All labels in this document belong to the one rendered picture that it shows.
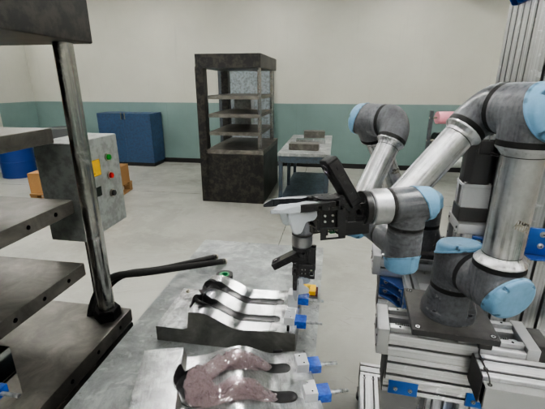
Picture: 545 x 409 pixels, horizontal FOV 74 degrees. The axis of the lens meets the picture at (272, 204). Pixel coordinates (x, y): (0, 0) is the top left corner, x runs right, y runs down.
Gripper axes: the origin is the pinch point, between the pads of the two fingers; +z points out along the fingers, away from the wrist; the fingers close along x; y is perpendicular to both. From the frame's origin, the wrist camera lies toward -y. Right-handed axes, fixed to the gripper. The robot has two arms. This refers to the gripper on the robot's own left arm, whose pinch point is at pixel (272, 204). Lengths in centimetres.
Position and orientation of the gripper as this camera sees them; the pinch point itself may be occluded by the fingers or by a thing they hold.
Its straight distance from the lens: 71.0
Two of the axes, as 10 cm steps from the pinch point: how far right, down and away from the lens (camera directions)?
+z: -9.8, 0.7, -2.1
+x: -2.2, -1.8, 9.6
